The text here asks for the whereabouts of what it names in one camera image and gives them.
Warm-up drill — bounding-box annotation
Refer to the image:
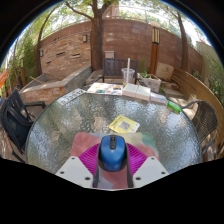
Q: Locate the green marker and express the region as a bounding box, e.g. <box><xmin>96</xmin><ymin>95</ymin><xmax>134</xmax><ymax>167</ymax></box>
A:
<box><xmin>166</xmin><ymin>100</ymin><xmax>183</xmax><ymax>114</ymax></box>

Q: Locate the yellow paper card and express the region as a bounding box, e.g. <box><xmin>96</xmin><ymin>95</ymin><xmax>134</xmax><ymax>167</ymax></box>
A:
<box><xmin>108</xmin><ymin>114</ymin><xmax>141</xmax><ymax>135</ymax></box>

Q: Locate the stone raised planter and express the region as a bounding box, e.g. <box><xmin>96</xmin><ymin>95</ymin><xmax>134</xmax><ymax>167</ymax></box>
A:
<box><xmin>19</xmin><ymin>64</ymin><xmax>94</xmax><ymax>106</ymax></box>

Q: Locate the clear plastic cup with straw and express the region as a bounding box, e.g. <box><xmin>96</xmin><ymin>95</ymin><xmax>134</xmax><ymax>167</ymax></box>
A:
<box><xmin>120</xmin><ymin>57</ymin><xmax>136</xmax><ymax>89</ymax></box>

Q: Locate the black metal armchair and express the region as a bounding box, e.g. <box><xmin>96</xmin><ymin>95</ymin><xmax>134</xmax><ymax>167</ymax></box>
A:
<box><xmin>0</xmin><ymin>87</ymin><xmax>47</xmax><ymax>164</ymax></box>

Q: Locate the large tree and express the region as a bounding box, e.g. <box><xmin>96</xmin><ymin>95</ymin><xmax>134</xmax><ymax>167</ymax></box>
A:
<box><xmin>64</xmin><ymin>0</ymin><xmax>112</xmax><ymax>72</ymax></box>

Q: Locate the white book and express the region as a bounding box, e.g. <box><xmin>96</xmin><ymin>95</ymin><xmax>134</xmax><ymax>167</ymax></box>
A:
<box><xmin>121</xmin><ymin>82</ymin><xmax>152</xmax><ymax>102</ymax></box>

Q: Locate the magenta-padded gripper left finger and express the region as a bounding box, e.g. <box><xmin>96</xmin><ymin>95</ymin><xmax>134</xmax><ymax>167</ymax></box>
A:
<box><xmin>54</xmin><ymin>143</ymin><xmax>101</xmax><ymax>189</ymax></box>

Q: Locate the dark wooden slatted chair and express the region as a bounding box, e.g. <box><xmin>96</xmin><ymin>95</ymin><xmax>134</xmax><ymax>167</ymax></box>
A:
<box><xmin>99</xmin><ymin>57</ymin><xmax>148</xmax><ymax>85</ymax></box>

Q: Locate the slim tree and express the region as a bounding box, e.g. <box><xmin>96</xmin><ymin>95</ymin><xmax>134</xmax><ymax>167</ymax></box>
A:
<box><xmin>168</xmin><ymin>8</ymin><xmax>190</xmax><ymax>72</ymax></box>

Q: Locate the white license plate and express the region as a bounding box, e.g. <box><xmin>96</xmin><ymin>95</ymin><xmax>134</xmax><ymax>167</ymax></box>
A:
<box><xmin>56</xmin><ymin>87</ymin><xmax>87</xmax><ymax>107</ymax></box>

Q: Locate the wooden lamp post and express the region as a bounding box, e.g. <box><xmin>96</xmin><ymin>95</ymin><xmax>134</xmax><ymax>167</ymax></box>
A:
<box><xmin>148</xmin><ymin>21</ymin><xmax>161</xmax><ymax>76</ymax></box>

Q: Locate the wooden slatted bench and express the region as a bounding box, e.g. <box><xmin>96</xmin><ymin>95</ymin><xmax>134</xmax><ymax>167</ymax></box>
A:
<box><xmin>171</xmin><ymin>67</ymin><xmax>224</xmax><ymax>148</ymax></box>

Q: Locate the grey mailbox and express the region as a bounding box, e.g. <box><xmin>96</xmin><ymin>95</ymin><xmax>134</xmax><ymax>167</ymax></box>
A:
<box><xmin>103</xmin><ymin>50</ymin><xmax>116</xmax><ymax>60</ymax></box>

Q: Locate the blue computer mouse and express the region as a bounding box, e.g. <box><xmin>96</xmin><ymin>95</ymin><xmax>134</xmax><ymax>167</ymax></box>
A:
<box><xmin>98</xmin><ymin>134</ymin><xmax>128</xmax><ymax>173</ymax></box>

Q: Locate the small white booklet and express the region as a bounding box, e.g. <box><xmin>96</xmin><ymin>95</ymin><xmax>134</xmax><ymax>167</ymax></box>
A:
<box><xmin>149</xmin><ymin>92</ymin><xmax>169</xmax><ymax>106</ymax></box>

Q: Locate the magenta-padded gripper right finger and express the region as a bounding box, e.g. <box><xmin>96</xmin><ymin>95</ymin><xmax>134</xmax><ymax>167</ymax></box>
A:
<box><xmin>125</xmin><ymin>143</ymin><xmax>170</xmax><ymax>189</ymax></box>

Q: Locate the concrete planter box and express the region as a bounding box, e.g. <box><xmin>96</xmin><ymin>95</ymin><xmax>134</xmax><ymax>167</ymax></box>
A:
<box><xmin>85</xmin><ymin>68</ymin><xmax>105</xmax><ymax>86</ymax></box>

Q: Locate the pastel heart print mouse pad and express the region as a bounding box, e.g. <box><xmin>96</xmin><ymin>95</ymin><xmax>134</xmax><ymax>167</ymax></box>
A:
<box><xmin>69</xmin><ymin>131</ymin><xmax>161</xmax><ymax>190</ymax></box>

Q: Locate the dark wicker chair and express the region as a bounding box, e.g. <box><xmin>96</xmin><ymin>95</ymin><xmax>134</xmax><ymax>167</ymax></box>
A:
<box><xmin>181</xmin><ymin>99</ymin><xmax>220</xmax><ymax>158</ymax></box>

